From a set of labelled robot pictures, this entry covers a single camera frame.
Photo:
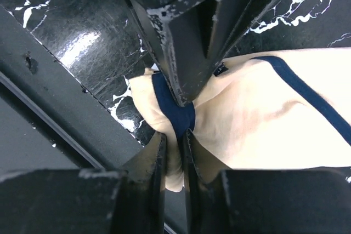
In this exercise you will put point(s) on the beige underwear navy trim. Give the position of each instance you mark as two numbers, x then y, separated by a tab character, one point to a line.
287	109

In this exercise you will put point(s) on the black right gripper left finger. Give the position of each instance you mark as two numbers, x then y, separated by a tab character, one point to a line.
130	199

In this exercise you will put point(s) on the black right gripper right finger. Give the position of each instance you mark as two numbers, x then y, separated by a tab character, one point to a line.
222	200

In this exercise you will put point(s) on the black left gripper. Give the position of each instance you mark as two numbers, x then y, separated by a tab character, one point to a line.
187	42

